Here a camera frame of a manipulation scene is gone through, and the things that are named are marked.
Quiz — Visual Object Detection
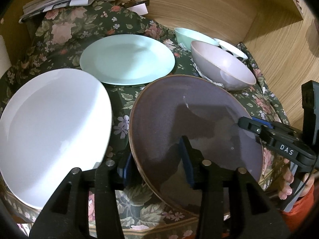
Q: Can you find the right hand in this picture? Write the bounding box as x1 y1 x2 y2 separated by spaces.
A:
277 159 315 200

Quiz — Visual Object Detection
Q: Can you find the orange right sleeve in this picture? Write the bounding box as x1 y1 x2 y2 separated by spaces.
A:
281 185 314 232

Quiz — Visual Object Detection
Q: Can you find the small white box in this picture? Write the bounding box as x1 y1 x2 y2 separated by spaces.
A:
121 0 150 16

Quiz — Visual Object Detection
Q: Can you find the dark purple plate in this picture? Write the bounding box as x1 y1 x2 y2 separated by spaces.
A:
129 75 263 216

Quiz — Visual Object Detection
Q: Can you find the white plate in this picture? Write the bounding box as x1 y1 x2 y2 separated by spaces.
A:
1 69 112 209

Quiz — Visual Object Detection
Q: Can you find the mint green plate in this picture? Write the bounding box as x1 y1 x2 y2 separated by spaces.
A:
80 34 175 86

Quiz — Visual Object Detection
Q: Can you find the stack of papers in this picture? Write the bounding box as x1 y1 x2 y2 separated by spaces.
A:
19 0 114 24

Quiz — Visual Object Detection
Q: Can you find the mint green bowl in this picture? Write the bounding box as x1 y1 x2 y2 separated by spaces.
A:
174 27 220 51

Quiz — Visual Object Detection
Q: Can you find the pink bowl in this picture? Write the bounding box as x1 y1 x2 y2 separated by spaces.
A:
191 40 256 91

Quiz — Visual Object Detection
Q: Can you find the white black spotted bowl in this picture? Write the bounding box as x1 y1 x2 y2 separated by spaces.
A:
215 38 248 62

